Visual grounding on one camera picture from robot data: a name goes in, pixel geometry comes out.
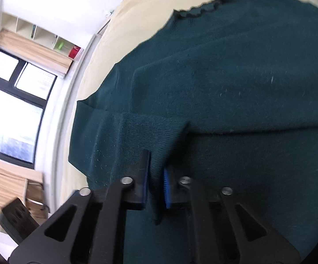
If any beige curtain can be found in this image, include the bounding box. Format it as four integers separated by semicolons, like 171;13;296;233
0;154;44;215
0;30;73;75

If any white wall shelf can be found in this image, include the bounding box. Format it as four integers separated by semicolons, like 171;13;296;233
2;13;83;61

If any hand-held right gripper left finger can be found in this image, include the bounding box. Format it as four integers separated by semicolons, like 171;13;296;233
9;150;152;264

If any dark green knit sweater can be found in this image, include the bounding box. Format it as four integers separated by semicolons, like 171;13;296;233
68;0;318;264

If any bed with beige sheet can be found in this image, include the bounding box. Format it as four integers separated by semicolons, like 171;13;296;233
56;0;318;207

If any red box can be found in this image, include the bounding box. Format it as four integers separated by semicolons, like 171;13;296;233
68;45;81;60

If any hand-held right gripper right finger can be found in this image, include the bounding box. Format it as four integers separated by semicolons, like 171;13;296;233
163;166;303;264

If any black framed window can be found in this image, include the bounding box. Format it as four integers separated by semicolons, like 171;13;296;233
0;48;58;169

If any white nightstand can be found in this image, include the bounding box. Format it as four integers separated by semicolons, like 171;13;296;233
96;19;113;37

